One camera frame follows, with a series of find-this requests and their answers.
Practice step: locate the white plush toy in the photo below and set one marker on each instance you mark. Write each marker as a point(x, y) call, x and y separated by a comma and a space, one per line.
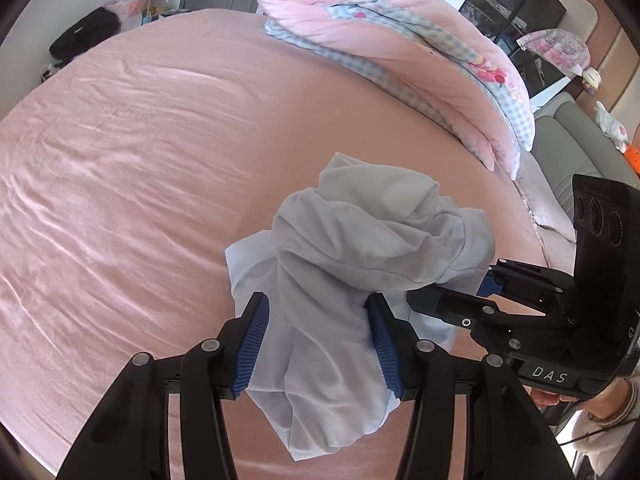
point(612, 125)

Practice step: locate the folded pink checked quilt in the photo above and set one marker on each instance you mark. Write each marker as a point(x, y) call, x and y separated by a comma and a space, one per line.
point(375, 40)

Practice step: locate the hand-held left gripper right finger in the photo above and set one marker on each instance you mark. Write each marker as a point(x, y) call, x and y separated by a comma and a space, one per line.
point(385, 350)

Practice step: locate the person's right hand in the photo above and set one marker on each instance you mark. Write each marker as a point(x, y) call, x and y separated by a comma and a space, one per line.
point(550, 399)

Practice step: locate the black backpack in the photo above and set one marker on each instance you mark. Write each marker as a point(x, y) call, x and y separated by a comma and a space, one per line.
point(85, 35)

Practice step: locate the pink bag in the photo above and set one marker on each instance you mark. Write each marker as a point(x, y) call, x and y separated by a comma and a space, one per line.
point(127, 10)

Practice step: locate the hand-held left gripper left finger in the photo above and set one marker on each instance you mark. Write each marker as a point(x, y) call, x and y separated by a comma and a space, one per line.
point(252, 350)

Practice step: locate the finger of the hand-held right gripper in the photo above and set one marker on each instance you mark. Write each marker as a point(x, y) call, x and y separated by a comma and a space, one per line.
point(487, 285)
point(450, 305)

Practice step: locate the small orange plush toy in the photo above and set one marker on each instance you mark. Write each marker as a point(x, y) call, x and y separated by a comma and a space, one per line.
point(634, 157)

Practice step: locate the light blue navy-trimmed shirt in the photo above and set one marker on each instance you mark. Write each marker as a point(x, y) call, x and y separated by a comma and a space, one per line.
point(350, 240)

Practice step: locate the small blue box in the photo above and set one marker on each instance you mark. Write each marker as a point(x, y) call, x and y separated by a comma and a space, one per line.
point(150, 19)

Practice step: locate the pale pink pillow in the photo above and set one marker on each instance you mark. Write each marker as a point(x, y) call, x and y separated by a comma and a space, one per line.
point(560, 255)
point(545, 200)

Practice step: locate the pink printed umbrella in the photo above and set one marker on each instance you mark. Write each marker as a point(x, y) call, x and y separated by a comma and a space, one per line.
point(555, 52)

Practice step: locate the grey upholstered headboard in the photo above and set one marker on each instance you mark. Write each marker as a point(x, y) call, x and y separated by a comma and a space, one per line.
point(575, 135)

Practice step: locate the dark glass wardrobe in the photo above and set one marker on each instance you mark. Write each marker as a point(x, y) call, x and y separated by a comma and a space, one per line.
point(515, 10)

